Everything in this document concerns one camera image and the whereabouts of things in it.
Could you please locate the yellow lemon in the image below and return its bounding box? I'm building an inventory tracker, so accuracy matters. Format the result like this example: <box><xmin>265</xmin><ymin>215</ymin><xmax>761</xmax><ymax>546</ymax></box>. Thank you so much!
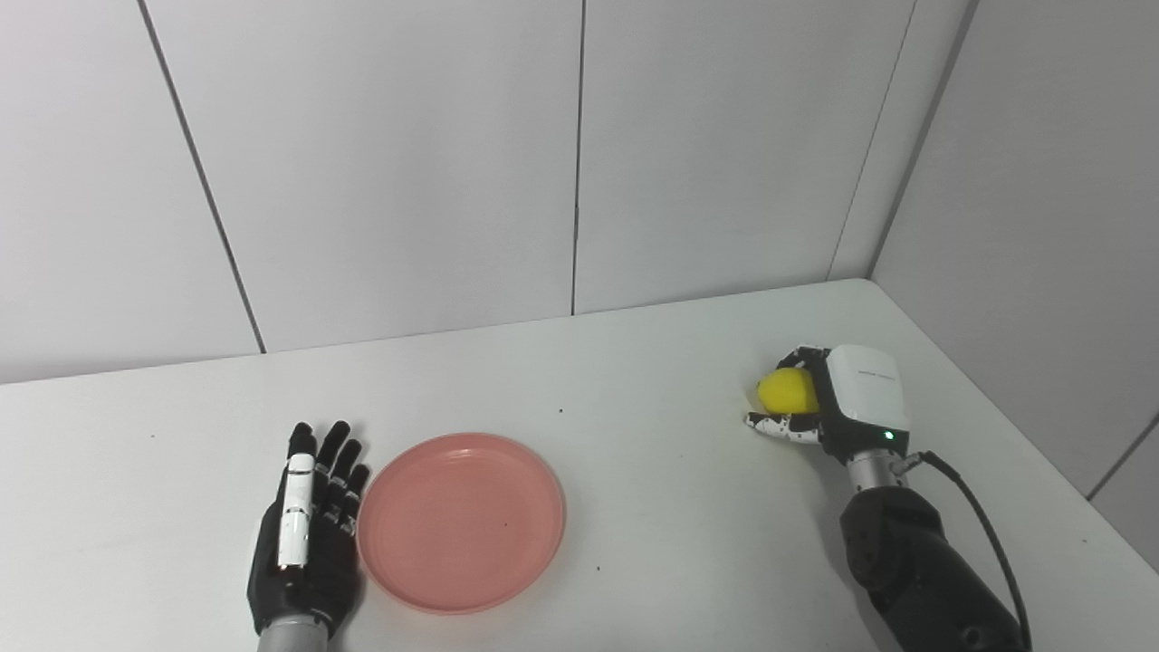
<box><xmin>756</xmin><ymin>366</ymin><xmax>821</xmax><ymax>417</ymax></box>

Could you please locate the pink round plate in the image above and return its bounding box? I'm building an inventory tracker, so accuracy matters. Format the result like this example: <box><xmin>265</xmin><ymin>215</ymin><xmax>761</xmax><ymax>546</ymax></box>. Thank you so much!
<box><xmin>356</xmin><ymin>432</ymin><xmax>568</xmax><ymax>617</ymax></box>

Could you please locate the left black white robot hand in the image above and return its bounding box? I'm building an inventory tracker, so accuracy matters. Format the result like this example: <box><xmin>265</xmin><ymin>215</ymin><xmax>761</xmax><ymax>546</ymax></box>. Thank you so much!
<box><xmin>245</xmin><ymin>419</ymin><xmax>372</xmax><ymax>640</ymax></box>

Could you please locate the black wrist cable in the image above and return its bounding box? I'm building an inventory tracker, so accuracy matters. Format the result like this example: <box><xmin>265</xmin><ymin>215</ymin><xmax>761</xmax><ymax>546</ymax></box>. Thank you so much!
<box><xmin>891</xmin><ymin>449</ymin><xmax>1034</xmax><ymax>652</ymax></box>

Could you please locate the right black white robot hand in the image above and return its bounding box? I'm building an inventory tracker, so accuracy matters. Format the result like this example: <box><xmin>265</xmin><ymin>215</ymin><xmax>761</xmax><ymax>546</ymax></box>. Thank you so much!
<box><xmin>743</xmin><ymin>343</ymin><xmax>911</xmax><ymax>465</ymax></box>

